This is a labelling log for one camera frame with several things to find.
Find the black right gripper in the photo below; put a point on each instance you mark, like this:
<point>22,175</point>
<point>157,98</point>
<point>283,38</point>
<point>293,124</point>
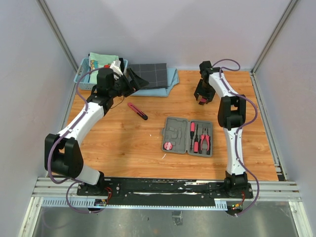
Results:
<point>209,96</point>

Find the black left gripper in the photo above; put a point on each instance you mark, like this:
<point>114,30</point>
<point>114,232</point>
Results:
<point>137,81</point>

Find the pink black pliers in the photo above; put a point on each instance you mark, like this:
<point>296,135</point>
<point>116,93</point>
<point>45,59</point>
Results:
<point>204,143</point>

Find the grey plastic tool case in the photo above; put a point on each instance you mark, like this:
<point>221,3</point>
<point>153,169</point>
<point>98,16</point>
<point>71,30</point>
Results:
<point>177,131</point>

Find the pink hex key set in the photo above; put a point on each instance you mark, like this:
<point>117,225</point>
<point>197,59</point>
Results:
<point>202,101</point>

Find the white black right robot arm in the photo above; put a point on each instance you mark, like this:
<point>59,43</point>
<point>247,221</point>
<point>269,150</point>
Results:
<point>231,117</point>

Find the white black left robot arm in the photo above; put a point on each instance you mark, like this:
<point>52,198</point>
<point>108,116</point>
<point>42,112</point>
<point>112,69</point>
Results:
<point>62,150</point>

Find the dark grey checked cloth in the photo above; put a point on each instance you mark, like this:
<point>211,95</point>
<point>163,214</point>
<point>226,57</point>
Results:
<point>154,74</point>

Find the black cloth in basket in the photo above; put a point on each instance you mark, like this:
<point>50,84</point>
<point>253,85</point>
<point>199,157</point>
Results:
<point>121,64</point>

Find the pink utility knife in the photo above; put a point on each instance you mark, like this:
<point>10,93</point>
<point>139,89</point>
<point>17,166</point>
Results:
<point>137,111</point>

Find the light blue folded cloth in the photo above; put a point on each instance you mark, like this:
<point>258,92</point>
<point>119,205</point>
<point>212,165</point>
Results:
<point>172,80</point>

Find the mint patterned cloth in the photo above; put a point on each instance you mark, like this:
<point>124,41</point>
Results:
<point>101,60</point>

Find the blue plastic basket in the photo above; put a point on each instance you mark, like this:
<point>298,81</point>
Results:
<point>84,67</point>

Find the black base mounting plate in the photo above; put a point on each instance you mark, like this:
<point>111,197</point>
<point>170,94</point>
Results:
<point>164,192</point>

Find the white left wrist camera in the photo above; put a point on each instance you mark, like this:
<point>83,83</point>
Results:
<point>115,66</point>

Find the aluminium frame rail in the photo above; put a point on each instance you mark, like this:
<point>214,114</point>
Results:
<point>268,190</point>

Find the blue slotted cable duct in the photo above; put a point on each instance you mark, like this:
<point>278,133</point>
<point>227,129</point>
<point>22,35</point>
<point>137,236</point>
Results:
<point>91,203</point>

